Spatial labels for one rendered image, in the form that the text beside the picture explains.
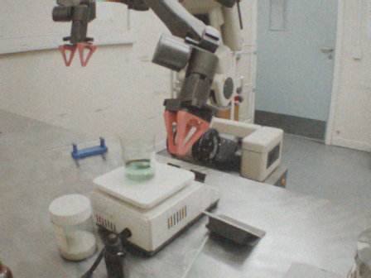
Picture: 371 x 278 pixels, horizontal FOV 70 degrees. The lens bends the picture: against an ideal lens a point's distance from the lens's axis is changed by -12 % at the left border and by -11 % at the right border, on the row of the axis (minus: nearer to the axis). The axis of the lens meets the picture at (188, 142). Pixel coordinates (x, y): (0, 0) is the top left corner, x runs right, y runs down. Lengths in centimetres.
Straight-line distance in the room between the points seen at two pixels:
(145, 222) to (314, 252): 25
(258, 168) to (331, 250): 103
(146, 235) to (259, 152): 109
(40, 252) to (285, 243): 37
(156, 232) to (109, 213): 8
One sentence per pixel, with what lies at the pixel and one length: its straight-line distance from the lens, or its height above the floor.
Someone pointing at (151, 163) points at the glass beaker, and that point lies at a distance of 44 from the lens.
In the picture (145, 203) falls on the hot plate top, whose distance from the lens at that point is 40.
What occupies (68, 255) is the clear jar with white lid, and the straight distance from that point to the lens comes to 45.
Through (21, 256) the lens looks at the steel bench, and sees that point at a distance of 49.
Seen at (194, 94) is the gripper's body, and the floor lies 94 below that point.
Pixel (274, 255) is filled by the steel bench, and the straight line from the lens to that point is 46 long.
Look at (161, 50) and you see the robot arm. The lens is 56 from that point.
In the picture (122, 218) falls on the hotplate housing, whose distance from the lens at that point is 44.
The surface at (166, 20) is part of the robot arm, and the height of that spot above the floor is 109.
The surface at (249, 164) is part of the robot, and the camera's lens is 149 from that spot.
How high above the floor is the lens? 104
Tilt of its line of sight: 19 degrees down
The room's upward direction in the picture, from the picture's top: straight up
